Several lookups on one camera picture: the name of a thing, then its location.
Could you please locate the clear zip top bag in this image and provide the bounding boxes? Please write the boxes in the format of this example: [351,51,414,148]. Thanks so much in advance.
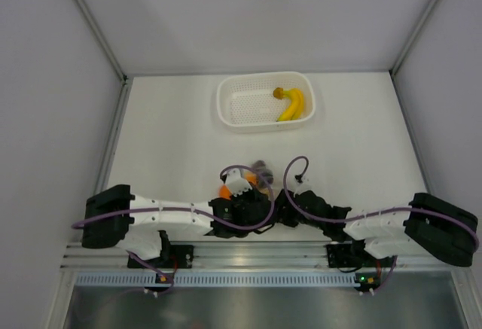
[218,160,274,200]

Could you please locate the yellow fake banana bunch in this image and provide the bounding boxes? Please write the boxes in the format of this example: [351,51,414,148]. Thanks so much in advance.
[273,87,304,122]

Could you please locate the dark fake plum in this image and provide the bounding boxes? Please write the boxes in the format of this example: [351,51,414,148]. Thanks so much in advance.
[252,160,273,184]

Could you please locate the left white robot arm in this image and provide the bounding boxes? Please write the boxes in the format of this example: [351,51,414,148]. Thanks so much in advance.
[72,184,275,268]

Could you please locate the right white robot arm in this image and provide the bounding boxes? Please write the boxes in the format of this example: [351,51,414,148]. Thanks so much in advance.
[275,190,480,267]

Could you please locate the orange fake carrot slices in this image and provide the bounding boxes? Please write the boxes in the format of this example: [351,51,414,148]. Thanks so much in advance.
[218,184,232,200]

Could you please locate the white perforated plastic basket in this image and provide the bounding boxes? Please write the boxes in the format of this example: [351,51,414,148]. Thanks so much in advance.
[216,72,316,133]

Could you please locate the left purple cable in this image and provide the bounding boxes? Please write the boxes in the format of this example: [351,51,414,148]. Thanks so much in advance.
[71,165,275,294]

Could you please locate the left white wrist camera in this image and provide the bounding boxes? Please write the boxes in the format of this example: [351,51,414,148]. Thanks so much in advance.
[221,169,252,196]

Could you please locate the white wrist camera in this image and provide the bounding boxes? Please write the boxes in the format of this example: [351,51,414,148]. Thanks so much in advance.
[294,174,312,195]
[221,169,252,196]

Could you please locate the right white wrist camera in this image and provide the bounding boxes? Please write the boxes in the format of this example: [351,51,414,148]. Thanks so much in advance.
[294,174,312,195]

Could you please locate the aluminium mounting rail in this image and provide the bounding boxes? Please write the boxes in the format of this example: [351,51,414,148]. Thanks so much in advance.
[59,240,459,272]

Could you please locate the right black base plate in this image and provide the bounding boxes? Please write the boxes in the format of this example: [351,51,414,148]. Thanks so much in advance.
[325,243,375,273]

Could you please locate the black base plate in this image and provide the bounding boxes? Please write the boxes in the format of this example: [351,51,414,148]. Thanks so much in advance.
[135,244,194,269]
[325,243,375,273]

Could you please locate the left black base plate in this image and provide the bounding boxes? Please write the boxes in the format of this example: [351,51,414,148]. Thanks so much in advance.
[135,244,194,269]

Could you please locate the slotted grey cable duct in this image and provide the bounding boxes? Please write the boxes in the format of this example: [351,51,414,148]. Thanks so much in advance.
[75,272,361,288]

